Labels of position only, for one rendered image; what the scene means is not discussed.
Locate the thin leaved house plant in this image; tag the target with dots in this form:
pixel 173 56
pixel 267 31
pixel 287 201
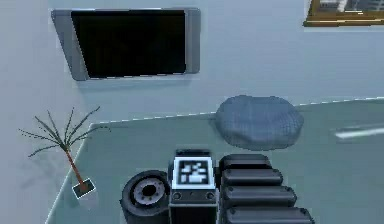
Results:
pixel 71 156

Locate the gold framed wall picture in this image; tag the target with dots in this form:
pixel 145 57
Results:
pixel 346 13

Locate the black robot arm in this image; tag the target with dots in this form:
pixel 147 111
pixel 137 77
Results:
pixel 253 193

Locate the blue grey round cushion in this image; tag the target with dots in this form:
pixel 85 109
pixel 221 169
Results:
pixel 258 121

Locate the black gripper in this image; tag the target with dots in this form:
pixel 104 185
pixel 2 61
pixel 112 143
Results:
pixel 146 196

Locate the grey framed television set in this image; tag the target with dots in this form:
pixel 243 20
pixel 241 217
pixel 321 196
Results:
pixel 128 43

